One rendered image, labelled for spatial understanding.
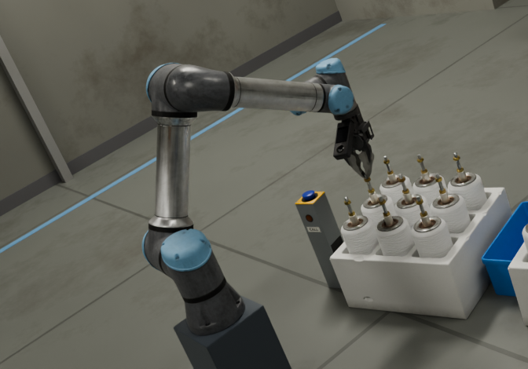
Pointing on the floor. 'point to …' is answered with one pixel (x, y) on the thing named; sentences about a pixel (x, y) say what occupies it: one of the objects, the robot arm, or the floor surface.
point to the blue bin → (506, 251)
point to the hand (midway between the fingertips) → (364, 174)
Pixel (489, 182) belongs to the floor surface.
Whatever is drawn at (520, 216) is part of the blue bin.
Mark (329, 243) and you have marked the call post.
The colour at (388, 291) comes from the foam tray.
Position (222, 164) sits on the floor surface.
